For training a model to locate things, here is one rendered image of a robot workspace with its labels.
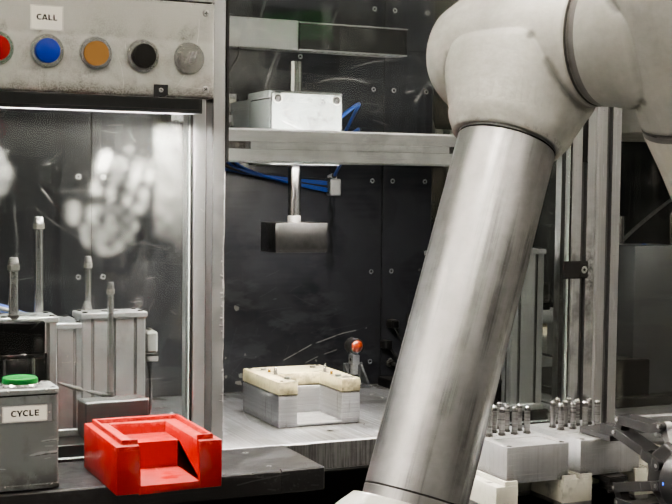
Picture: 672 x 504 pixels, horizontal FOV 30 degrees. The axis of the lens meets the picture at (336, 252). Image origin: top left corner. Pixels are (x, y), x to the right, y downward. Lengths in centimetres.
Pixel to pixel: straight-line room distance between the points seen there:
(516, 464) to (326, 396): 38
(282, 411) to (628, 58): 84
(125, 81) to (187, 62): 8
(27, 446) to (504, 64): 68
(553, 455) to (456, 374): 52
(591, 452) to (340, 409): 38
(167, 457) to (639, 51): 74
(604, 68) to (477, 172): 15
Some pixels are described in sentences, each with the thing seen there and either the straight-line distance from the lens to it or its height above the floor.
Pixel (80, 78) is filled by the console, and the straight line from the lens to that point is 159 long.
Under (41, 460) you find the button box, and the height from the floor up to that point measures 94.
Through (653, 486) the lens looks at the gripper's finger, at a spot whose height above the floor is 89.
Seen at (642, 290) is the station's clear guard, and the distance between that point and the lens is 202.
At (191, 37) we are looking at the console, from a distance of 163.
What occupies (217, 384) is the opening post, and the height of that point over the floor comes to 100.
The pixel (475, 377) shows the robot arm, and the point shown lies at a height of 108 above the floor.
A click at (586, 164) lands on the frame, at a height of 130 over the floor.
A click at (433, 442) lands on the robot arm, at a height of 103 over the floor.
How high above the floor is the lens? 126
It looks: 3 degrees down
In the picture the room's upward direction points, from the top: 1 degrees clockwise
